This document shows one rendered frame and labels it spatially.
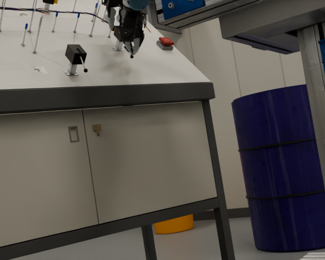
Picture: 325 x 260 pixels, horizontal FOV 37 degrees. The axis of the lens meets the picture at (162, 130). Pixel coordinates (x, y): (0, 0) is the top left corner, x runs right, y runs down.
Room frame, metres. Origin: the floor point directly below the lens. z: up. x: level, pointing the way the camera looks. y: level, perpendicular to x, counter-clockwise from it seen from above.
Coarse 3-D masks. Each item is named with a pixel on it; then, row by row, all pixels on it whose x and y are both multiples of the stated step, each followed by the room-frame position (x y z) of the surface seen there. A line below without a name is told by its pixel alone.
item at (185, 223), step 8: (184, 216) 3.99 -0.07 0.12; (192, 216) 4.09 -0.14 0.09; (160, 224) 4.00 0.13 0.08; (168, 224) 3.97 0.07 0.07; (176, 224) 3.96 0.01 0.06; (184, 224) 3.98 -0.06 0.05; (192, 224) 4.06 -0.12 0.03; (160, 232) 4.01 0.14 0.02; (168, 232) 3.97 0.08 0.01; (176, 232) 3.97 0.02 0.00
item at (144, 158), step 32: (96, 128) 1.68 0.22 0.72; (128, 128) 1.77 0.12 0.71; (160, 128) 1.86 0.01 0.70; (192, 128) 1.95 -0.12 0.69; (96, 160) 1.68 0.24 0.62; (128, 160) 1.76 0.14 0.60; (160, 160) 1.84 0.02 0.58; (192, 160) 1.93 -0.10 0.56; (96, 192) 1.67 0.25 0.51; (128, 192) 1.74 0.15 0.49; (160, 192) 1.83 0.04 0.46; (192, 192) 1.92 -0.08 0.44
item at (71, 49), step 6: (72, 48) 1.61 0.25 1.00; (78, 48) 1.62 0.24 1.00; (66, 54) 1.64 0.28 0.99; (72, 54) 1.60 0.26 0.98; (78, 54) 1.60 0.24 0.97; (84, 54) 1.61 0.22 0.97; (72, 60) 1.61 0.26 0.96; (78, 60) 1.62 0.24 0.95; (84, 60) 1.63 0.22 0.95; (72, 66) 1.65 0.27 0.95; (84, 66) 1.60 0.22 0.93; (66, 72) 1.66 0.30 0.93; (72, 72) 1.66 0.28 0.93
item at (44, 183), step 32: (0, 128) 1.49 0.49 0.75; (32, 128) 1.55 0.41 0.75; (64, 128) 1.62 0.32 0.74; (0, 160) 1.48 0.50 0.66; (32, 160) 1.54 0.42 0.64; (64, 160) 1.61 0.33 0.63; (0, 192) 1.47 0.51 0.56; (32, 192) 1.54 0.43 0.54; (64, 192) 1.60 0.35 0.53; (0, 224) 1.47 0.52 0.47; (32, 224) 1.53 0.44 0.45; (64, 224) 1.59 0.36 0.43
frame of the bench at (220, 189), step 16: (208, 112) 2.01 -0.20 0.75; (208, 128) 2.00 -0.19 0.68; (176, 208) 1.86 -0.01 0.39; (192, 208) 1.91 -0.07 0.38; (208, 208) 1.96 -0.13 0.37; (224, 208) 2.01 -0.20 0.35; (96, 224) 1.69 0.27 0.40; (112, 224) 1.69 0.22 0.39; (128, 224) 1.73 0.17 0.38; (144, 224) 1.77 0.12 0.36; (224, 224) 2.00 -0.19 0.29; (32, 240) 1.52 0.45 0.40; (48, 240) 1.55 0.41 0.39; (64, 240) 1.58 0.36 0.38; (80, 240) 1.62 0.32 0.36; (144, 240) 2.46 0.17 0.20; (224, 240) 2.00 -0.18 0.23; (0, 256) 1.46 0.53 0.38; (16, 256) 1.49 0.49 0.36; (224, 256) 2.01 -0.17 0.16
